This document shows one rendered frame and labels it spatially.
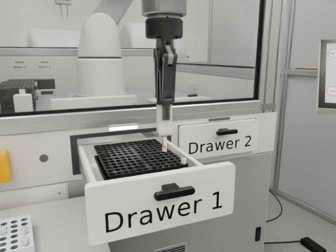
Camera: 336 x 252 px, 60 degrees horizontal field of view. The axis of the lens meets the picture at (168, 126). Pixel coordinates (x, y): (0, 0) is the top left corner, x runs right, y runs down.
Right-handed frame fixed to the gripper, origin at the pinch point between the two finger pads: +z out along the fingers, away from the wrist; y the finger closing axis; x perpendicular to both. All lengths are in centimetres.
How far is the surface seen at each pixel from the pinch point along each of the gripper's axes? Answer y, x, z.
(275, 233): 91, -93, 101
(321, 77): 34, -66, -5
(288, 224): 98, -107, 101
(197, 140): 23.2, -15.2, 12.5
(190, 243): 25, -14, 50
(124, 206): -13.6, 9.8, 12.2
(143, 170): -2.7, 5.0, 10.5
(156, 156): 5.4, 0.8, 10.5
